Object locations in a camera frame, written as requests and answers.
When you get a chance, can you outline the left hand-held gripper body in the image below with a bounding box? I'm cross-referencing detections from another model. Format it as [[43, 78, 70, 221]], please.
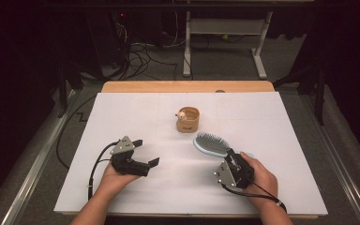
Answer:
[[110, 135, 152, 178]]

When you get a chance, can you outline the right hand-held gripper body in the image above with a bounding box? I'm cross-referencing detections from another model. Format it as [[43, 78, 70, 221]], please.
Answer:
[[213, 154, 255, 190]]

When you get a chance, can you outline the light blue hairbrush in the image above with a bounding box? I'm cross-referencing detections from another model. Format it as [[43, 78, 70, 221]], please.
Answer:
[[192, 131, 256, 158]]

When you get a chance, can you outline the tan cup with animal figure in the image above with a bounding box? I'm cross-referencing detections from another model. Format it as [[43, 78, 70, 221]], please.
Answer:
[[174, 106, 201, 134]]

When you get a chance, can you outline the person's left hand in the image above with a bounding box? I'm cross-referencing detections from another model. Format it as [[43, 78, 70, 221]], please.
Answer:
[[101, 162, 142, 196]]

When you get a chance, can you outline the person's right hand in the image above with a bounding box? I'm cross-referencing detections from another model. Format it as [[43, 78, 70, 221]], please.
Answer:
[[239, 151, 279, 207]]

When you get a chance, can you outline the white table cover sheet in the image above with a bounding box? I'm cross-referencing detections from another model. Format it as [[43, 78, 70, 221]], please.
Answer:
[[53, 91, 328, 217]]

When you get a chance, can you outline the black metal stand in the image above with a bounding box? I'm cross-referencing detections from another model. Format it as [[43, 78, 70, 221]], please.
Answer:
[[273, 62, 327, 126], [55, 60, 104, 118]]

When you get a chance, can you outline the black computer tower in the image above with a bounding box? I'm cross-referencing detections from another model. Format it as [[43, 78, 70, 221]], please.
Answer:
[[85, 10, 132, 67]]

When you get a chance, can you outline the right hand-held gripper cable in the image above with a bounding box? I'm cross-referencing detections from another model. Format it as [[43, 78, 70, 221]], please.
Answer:
[[219, 182, 288, 214]]

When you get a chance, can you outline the hand-held gripper cable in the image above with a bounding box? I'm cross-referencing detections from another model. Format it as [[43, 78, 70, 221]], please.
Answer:
[[219, 182, 288, 214], [87, 141, 120, 201]]

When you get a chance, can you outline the left hand-held gripper cable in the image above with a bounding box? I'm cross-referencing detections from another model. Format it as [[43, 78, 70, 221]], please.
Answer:
[[87, 141, 120, 201]]

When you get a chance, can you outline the long black floor cable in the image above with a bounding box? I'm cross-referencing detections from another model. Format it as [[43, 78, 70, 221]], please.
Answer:
[[55, 93, 98, 170]]

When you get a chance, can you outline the tangle of floor cables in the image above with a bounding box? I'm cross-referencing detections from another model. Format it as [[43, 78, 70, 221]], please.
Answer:
[[112, 18, 188, 83]]

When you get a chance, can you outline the metal floor rail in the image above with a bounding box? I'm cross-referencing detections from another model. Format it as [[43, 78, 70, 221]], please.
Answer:
[[0, 88, 83, 225], [299, 93, 360, 225]]

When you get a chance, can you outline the white metal desk frame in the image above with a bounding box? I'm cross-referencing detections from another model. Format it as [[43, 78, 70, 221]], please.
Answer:
[[182, 10, 275, 81]]

